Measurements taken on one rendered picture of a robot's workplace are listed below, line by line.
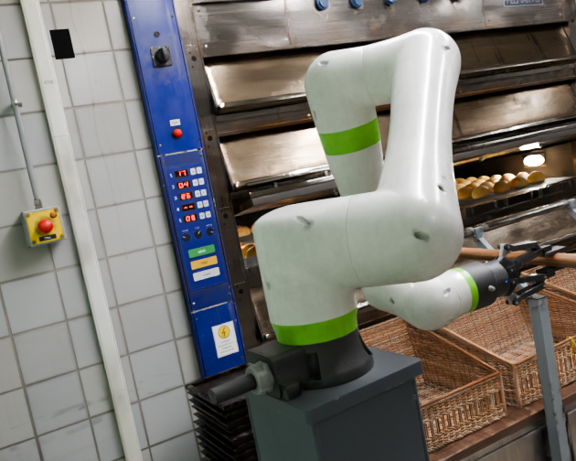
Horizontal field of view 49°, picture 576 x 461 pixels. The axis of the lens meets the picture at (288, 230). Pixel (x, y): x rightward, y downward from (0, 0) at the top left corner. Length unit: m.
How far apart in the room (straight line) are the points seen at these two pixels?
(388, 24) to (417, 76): 1.52
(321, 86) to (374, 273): 0.45
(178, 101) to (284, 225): 1.25
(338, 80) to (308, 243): 0.41
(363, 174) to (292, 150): 1.05
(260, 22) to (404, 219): 1.56
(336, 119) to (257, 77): 1.07
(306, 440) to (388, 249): 0.28
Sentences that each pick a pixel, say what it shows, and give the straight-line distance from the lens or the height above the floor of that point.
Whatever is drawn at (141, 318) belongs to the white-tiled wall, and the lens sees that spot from 2.04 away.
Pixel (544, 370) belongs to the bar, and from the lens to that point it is 2.18.
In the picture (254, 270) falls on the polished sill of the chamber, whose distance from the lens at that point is 2.16.
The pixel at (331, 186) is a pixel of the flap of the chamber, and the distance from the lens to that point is 2.13.
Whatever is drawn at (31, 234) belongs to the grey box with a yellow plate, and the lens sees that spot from 1.89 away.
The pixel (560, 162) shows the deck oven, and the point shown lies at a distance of 3.37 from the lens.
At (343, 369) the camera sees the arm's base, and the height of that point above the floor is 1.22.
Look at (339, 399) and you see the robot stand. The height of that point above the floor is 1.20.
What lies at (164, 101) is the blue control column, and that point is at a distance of 2.04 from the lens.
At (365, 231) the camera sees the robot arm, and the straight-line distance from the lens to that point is 0.82.
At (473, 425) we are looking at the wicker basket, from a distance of 2.13.
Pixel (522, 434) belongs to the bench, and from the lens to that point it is 2.23.
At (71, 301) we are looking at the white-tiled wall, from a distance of 1.99.
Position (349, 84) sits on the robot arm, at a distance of 1.16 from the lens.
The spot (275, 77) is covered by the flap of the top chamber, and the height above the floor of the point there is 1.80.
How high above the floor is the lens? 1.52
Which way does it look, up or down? 6 degrees down
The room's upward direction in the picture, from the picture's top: 11 degrees counter-clockwise
